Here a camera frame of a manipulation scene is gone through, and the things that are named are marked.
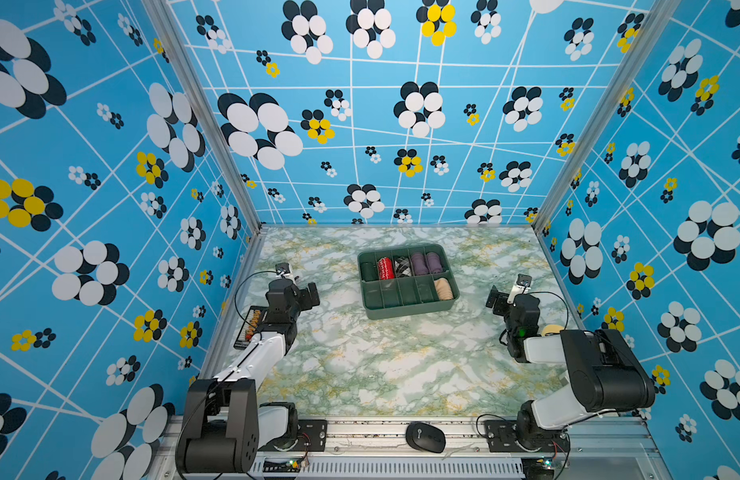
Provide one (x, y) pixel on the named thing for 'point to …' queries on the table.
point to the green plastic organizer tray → (400, 280)
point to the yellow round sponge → (551, 328)
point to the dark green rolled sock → (369, 271)
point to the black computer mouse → (424, 437)
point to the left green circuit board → (282, 465)
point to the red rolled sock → (385, 269)
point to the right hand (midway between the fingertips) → (513, 290)
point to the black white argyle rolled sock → (402, 267)
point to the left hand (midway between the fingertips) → (299, 284)
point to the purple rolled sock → (419, 264)
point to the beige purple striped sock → (444, 289)
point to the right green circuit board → (538, 468)
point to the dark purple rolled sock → (434, 263)
